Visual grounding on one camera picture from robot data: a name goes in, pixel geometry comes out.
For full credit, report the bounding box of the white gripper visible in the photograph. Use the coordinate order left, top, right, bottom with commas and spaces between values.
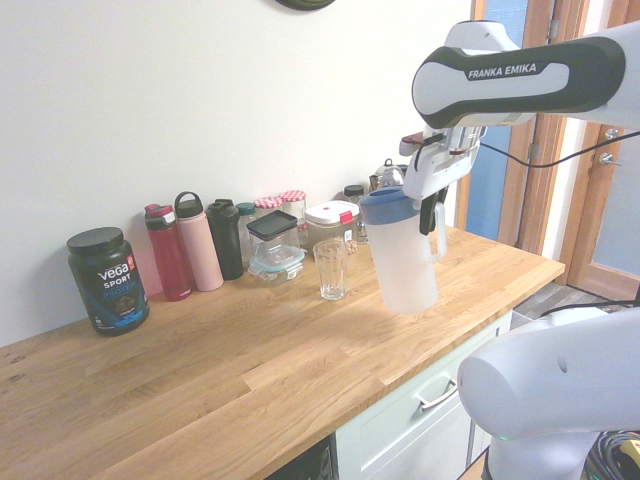
402, 135, 483, 237

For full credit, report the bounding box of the translucent pitcher with blue lid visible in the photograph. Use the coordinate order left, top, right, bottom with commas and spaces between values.
358, 186, 449, 316

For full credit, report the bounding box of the pink water bottle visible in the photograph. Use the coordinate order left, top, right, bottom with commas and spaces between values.
173, 190, 225, 293

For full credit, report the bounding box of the red water bottle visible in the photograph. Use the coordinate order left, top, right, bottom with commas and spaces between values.
143, 201, 194, 303

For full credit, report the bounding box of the shiny steel electric kettle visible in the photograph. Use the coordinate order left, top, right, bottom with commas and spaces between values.
368, 158, 409, 194

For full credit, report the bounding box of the cereal container with white lid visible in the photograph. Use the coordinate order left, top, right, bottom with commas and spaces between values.
304, 200, 362, 257

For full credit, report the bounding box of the clear drinking glass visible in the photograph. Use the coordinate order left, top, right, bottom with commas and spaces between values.
312, 238, 351, 302

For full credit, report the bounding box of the white plastic bin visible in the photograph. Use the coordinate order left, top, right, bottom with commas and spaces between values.
509, 303, 542, 332

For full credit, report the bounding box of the glass jar with gingham lid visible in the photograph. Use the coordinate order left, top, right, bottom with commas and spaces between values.
278, 189, 308, 225
253, 195, 285, 220

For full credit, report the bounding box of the wooden door with glass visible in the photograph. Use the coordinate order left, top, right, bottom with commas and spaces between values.
566, 118, 640, 297

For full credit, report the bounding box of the square container with black lid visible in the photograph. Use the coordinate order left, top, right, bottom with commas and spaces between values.
245, 209, 302, 262

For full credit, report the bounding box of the glass container with teal lid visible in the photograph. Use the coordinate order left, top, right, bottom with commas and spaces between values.
246, 245, 307, 287

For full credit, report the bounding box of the glass jar with green lid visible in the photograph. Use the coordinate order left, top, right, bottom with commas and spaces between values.
234, 201, 257, 267

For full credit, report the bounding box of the black shaker bottle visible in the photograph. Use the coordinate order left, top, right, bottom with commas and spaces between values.
205, 197, 245, 282

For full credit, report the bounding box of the white cabinet drawer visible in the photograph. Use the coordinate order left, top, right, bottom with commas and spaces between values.
333, 308, 515, 480

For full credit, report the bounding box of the black dishwasher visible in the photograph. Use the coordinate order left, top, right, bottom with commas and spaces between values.
263, 433, 339, 480

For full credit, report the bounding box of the black protein powder tub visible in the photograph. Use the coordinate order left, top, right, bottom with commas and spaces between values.
66, 226, 152, 338

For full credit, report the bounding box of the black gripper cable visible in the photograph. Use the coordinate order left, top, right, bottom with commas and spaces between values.
413, 130, 640, 169

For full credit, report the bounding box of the wooden door frame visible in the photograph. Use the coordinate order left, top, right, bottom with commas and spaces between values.
468, 0, 609, 262

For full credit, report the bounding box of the thin black floor cable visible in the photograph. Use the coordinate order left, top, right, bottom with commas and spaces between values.
528, 293, 640, 322

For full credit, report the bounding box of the silver drawer handle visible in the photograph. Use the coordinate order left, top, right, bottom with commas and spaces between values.
413, 375, 464, 413

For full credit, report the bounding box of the black round wall clock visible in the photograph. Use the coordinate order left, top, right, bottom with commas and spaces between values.
273, 0, 339, 12

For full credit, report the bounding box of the yellow and black cable bundle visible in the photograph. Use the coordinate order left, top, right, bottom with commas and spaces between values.
583, 428, 640, 480

